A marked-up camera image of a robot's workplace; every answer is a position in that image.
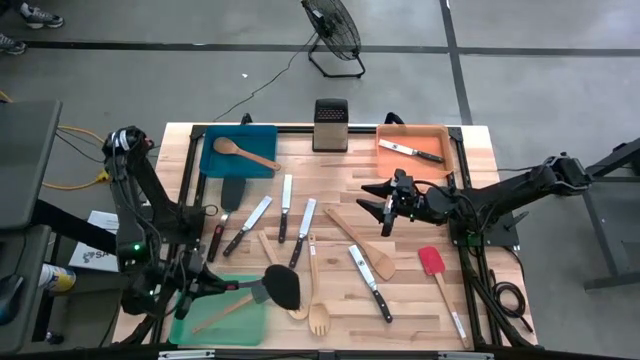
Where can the small black floor object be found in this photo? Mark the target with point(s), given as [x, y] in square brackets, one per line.
[53, 338]

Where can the orange plastic bin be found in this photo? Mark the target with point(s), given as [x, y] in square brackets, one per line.
[400, 167]

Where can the green plastic bin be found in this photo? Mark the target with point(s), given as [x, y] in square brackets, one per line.
[235, 325]

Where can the black diagonal bar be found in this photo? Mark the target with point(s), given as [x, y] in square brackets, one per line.
[75, 227]

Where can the steel box grater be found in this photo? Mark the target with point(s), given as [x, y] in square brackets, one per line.
[330, 132]

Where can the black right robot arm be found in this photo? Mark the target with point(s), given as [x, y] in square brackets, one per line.
[500, 192]

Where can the black table clamp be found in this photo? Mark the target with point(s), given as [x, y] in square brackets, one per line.
[395, 118]
[246, 119]

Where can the black floor fan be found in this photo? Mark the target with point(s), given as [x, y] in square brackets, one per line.
[332, 27]

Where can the wooden notched spoon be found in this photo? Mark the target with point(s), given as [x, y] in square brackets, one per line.
[318, 320]

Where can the white printed paper sheet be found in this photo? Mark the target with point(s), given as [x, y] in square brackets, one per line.
[97, 245]

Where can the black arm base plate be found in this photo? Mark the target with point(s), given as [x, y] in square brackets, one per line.
[195, 232]
[500, 237]

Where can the black metal stand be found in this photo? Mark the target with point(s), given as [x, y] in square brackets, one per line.
[605, 220]

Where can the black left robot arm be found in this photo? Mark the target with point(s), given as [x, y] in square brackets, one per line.
[129, 225]

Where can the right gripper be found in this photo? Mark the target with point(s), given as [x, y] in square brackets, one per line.
[407, 200]

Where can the black metal table frame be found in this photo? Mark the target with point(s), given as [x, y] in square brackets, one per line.
[195, 150]

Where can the dark computer mouse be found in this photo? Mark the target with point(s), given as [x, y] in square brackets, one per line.
[10, 300]

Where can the person's shoe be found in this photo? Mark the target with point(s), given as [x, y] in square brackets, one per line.
[42, 17]
[11, 45]

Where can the wooden slotted spatula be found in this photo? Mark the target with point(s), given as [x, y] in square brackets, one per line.
[267, 247]

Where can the grey desk top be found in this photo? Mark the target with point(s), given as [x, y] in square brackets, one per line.
[32, 250]
[27, 160]

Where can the blue plastic bin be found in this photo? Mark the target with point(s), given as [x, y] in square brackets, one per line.
[250, 142]

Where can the white yellow spray can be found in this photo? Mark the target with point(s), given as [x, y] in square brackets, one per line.
[57, 277]

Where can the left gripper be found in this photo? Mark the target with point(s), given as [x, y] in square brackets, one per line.
[190, 280]

